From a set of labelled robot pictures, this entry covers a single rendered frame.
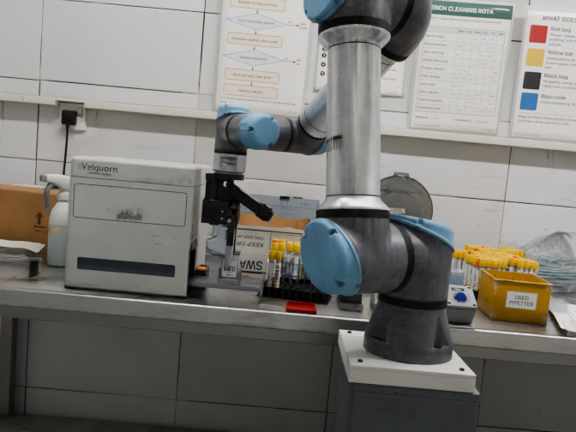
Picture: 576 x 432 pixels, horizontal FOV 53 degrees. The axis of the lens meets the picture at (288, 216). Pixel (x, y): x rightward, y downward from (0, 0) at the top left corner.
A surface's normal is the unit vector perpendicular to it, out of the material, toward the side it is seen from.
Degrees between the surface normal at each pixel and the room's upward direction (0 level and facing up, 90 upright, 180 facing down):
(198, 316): 90
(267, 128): 90
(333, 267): 97
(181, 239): 90
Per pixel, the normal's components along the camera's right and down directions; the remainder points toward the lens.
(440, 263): 0.51, 0.11
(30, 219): -0.11, 0.07
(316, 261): -0.85, 0.10
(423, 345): 0.15, -0.21
